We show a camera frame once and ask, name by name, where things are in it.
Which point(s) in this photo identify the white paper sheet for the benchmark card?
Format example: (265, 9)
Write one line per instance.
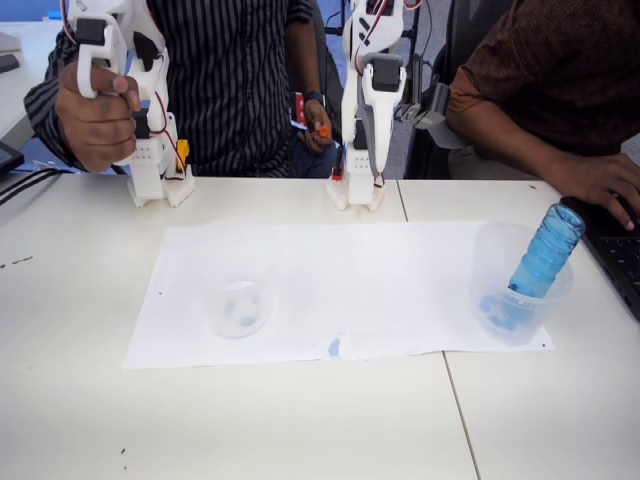
(350, 280)

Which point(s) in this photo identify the clear cup blue recycling symbol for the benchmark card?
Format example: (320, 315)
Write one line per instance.
(520, 325)

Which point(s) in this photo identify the hand of brown-shirt person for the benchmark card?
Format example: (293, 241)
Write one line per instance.
(610, 180)

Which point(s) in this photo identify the orange table clamp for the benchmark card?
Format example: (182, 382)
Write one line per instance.
(183, 154)

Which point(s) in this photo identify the black laptop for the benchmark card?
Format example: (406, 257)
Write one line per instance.
(615, 265)

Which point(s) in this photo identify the bare left forearm striped-shirt person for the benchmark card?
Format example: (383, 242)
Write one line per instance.
(300, 50)

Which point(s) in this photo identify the right hand of striped-shirt person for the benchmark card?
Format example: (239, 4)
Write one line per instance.
(100, 130)

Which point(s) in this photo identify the left hand of striped-shirt person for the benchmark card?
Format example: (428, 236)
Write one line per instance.
(315, 117)

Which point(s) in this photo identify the blue plastic bottle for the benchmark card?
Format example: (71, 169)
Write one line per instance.
(545, 255)

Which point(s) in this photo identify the black wristwatch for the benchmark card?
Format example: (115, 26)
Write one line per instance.
(314, 97)

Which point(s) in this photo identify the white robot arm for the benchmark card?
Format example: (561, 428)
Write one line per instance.
(357, 172)

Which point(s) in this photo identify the striped-shirt person torso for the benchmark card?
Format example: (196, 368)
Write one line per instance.
(225, 90)

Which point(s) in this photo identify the gray gripper black servo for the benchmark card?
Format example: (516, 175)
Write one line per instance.
(376, 131)

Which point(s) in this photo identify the red phone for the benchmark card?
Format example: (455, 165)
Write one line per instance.
(299, 110)

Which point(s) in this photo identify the striped-sleeved right forearm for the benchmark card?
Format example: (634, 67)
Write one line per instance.
(42, 115)

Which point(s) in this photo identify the dark smartphone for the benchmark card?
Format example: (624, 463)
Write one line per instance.
(7, 63)

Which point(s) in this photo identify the black office chair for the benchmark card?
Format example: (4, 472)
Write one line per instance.
(430, 160)

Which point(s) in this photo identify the brown-shirt person forearm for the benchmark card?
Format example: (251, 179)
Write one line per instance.
(505, 135)

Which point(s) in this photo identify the clear cup green recycling symbol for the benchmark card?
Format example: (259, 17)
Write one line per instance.
(240, 310)

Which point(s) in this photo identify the brown-shirt person torso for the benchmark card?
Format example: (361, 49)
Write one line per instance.
(550, 60)

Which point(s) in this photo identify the white leader arm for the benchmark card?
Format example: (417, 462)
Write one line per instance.
(150, 165)

